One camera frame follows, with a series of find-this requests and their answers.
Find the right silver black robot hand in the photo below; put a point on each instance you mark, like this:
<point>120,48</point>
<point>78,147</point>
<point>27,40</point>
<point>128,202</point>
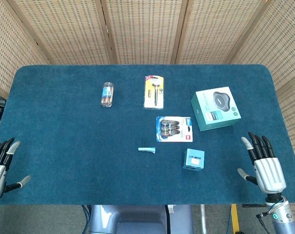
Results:
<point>269,173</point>

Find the small light blue tool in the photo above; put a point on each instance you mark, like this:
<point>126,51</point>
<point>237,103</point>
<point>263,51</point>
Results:
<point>147,150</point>

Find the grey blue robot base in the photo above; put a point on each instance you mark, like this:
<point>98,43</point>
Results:
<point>137,219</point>

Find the yellow floor strip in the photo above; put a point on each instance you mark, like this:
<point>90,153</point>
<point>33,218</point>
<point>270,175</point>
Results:
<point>235,217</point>

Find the small light blue speaker box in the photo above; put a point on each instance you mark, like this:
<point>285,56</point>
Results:
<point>193,159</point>

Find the dark blue carpet mat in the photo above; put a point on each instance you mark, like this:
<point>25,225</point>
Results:
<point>76,146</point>

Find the teal box with black device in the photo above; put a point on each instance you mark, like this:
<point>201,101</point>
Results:
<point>215,109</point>

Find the binder clips blister pack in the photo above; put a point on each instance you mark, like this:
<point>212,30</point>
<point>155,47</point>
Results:
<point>174,129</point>

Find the clear plastic jar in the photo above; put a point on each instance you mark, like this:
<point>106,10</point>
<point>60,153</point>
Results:
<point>106,96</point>

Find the yellow razor blister pack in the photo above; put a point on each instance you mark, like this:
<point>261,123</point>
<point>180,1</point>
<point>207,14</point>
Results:
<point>154,97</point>

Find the bamboo folding screen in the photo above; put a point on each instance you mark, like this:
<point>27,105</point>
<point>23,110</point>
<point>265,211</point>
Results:
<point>147,31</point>

